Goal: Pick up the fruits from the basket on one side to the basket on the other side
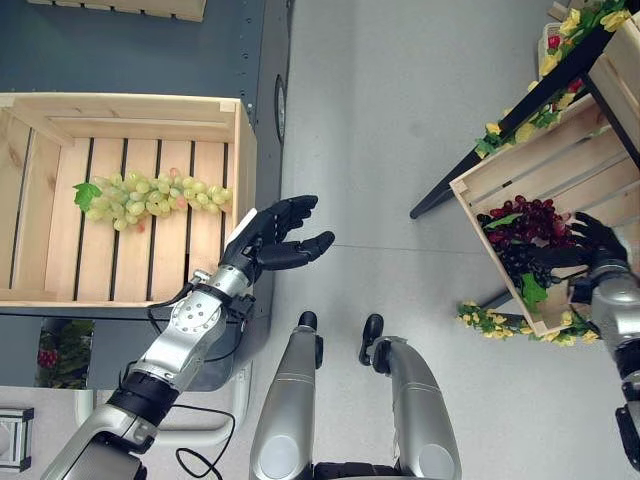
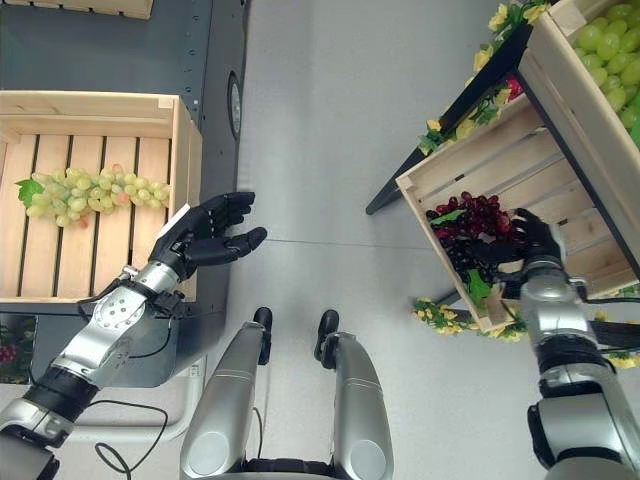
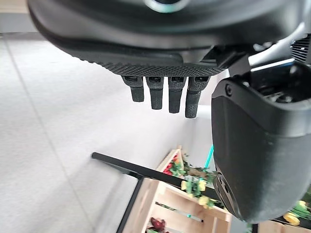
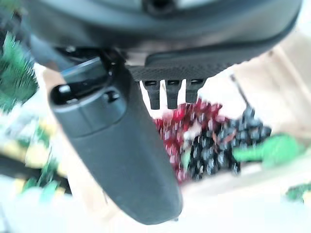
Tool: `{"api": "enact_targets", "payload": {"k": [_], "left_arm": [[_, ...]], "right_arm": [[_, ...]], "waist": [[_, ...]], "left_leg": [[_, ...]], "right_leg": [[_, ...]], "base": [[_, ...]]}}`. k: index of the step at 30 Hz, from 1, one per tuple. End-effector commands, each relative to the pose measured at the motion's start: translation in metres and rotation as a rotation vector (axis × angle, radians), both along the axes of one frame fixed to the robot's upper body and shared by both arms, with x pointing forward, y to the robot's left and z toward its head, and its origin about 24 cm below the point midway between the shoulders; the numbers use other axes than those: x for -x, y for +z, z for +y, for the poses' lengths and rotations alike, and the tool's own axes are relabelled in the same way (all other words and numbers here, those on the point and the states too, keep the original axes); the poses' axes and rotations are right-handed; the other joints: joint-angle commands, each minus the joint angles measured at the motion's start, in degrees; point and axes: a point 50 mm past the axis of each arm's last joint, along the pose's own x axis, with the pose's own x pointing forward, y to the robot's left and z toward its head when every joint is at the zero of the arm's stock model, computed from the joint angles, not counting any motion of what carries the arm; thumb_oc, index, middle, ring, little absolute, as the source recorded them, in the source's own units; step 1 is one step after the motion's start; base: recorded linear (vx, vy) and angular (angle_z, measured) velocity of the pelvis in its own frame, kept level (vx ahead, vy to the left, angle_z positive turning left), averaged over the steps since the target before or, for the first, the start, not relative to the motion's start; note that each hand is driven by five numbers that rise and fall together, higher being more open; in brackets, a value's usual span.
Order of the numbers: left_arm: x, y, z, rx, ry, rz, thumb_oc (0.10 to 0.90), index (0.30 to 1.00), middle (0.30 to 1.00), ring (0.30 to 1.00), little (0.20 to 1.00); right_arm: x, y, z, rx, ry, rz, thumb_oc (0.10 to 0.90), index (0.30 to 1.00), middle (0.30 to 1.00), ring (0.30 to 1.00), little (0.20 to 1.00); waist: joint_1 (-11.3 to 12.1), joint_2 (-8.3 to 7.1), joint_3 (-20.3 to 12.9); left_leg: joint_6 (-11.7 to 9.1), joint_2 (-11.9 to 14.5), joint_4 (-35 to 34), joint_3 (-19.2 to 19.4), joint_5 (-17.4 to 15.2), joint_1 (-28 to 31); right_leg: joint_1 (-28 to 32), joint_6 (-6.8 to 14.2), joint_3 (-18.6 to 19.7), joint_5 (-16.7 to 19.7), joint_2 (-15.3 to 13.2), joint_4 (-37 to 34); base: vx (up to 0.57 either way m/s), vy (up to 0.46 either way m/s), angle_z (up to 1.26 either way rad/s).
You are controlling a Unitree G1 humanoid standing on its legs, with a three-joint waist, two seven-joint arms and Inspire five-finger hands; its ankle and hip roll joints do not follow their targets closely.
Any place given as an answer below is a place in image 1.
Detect black metal display stand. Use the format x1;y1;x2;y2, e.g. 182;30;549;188
409;12;640;321

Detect green grape bunch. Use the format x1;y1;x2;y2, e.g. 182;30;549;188
73;168;234;232

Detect white packet with red print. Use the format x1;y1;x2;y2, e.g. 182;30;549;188
537;21;565;64

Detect pale wooden crate edge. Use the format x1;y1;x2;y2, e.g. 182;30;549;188
27;0;207;23

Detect wooden crate with black frame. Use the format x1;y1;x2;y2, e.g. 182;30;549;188
587;12;640;146

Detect light wooden slatted crate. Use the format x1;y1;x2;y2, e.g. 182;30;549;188
0;92;259;308

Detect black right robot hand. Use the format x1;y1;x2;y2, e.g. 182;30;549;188
509;211;629;281

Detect silver left robot leg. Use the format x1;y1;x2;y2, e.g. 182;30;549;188
248;310;324;480

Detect yellow flower garland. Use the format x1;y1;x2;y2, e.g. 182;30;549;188
473;0;632;160
457;300;600;348

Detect dark purple grape bunch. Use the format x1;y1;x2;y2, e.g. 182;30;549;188
492;242;564;311

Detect red grape bunch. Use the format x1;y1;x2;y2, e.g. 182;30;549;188
476;195;581;250

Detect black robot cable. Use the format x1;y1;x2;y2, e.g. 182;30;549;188
147;287;251;480

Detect grey metal cabinet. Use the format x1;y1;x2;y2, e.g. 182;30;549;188
0;0;292;396

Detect tilted light wooden crate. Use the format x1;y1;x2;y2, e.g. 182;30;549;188
449;92;640;338

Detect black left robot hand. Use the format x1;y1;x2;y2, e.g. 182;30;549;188
218;195;336;278

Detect red grapes fruit picture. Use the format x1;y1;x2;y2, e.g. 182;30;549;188
34;319;95;390

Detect grey aluminium frame block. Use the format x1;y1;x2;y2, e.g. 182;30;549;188
0;407;35;473

